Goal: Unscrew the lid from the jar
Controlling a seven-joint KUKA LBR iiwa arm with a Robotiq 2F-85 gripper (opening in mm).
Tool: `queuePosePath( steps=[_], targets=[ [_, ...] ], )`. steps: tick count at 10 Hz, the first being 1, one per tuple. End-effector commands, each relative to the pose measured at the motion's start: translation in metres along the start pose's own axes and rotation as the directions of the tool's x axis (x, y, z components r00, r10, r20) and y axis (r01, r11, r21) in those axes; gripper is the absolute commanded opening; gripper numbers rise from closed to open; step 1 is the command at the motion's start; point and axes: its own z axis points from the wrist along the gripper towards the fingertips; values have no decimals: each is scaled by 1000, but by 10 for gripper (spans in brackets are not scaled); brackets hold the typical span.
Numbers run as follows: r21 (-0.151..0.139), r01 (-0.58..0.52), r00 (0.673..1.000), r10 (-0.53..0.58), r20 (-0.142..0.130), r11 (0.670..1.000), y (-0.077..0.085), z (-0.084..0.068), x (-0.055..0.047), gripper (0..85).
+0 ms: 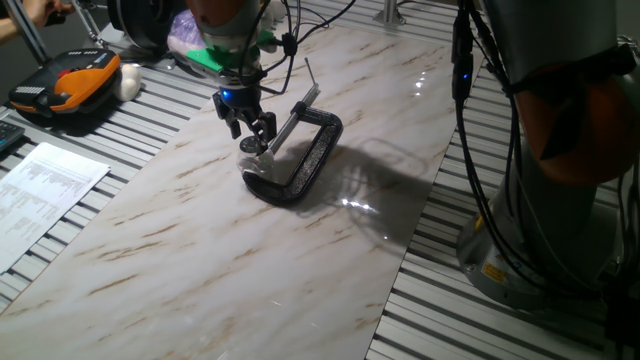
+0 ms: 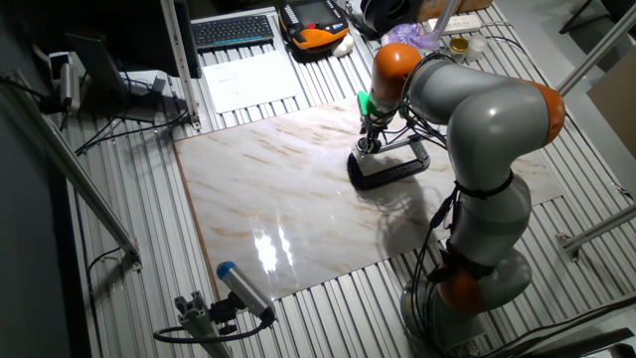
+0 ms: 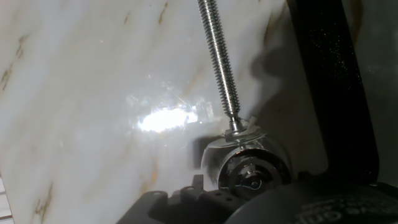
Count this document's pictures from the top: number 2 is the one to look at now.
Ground long slanted aluminium beam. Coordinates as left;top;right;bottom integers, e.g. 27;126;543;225
0;69;144;272

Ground aluminium beam with bracket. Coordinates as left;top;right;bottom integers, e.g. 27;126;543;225
556;203;636;263

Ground purple plastic bag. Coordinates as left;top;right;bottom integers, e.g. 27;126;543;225
380;22;441;51

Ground black camera cable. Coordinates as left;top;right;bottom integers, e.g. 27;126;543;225
152;312;274;344

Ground large black round object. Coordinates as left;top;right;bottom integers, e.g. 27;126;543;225
360;0;421;36

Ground black monitor stand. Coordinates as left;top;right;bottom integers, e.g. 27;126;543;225
66;32;160;124

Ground black desk cables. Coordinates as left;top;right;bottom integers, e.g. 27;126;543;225
74;108;190;156

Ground black camera ball mount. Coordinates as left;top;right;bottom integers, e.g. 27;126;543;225
208;292;244;335

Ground brown cardboard panel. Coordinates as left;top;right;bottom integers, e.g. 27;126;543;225
585;59;636;160

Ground brown cardboard box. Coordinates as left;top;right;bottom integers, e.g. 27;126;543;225
415;0;496;22

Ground silver camera on bracket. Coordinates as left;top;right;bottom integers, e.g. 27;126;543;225
48;51;82;113

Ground short aluminium profile post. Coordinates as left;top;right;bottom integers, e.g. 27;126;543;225
173;290;235;358

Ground white plastic cup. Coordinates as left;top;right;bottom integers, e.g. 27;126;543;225
465;35;488;63

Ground white printed paper sheet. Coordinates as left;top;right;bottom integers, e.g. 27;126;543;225
202;49;303;114

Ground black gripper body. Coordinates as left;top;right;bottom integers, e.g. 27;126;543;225
360;117;389;143

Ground aluminium upright frame post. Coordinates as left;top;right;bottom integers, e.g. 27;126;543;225
159;0;203;131

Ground silver upright post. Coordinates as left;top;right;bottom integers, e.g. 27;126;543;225
431;0;463;42

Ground orange and black teach pendant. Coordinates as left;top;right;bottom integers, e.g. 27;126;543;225
277;0;351;51

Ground jar with yellow lid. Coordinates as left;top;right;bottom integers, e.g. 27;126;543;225
448;34;470;64

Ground black computer keyboard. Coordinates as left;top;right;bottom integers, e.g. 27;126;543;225
191;14;275;51

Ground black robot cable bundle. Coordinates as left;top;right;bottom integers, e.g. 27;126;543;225
382;52;548;358

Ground small white rounded object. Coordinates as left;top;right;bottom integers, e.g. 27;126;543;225
331;34;356;59

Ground black C-clamp with steel screw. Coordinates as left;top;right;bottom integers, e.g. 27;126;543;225
346;133;431;191

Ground grey desktop device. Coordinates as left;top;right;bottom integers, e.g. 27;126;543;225
118;69;170;108

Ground marble pattern board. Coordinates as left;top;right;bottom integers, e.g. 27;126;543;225
173;89;565;302

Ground slanted aluminium frame beam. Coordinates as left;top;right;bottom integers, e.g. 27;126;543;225
556;2;636;94

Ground small clear glass jar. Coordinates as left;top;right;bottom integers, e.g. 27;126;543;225
353;147;377;174

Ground silver camera with blue end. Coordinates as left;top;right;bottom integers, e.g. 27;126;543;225
216;261;277;322

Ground black computer monitor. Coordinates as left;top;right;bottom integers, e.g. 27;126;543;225
74;0;203;80

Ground white power strip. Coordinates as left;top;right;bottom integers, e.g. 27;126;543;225
427;13;483;36

